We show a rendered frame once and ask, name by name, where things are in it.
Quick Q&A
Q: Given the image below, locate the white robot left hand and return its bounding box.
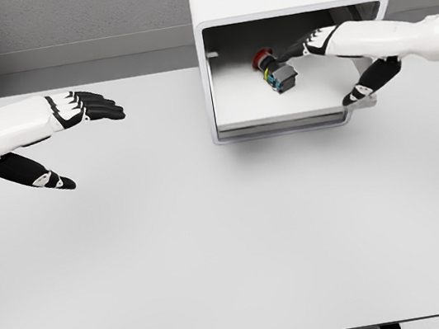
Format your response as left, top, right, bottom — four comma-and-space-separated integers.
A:
0, 82, 137, 203

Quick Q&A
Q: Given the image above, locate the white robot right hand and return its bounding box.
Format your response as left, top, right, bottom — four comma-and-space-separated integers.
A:
271, 12, 417, 118

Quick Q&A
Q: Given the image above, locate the red-button black load switch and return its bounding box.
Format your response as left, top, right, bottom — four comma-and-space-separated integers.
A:
249, 43, 303, 101

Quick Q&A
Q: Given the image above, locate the white sliding cabinet drawer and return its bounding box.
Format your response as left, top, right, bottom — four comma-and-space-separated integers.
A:
204, 26, 380, 141

